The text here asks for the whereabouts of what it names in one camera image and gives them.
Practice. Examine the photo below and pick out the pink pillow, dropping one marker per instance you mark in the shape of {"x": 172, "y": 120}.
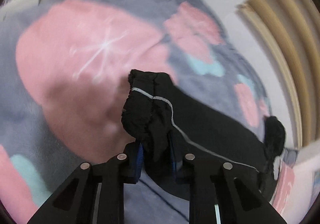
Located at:
{"x": 284, "y": 188}

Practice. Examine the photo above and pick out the beige wooden headboard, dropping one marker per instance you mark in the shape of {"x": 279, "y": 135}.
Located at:
{"x": 290, "y": 31}

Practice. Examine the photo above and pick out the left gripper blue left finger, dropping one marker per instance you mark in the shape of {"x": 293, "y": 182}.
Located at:
{"x": 138, "y": 162}

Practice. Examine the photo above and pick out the black hooded jacket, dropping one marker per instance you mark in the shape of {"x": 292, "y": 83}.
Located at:
{"x": 156, "y": 110}

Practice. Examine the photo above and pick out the grey pink floral bedspread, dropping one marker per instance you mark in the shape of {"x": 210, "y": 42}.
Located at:
{"x": 65, "y": 156}

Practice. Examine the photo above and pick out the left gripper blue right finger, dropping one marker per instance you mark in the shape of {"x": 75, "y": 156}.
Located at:
{"x": 173, "y": 158}

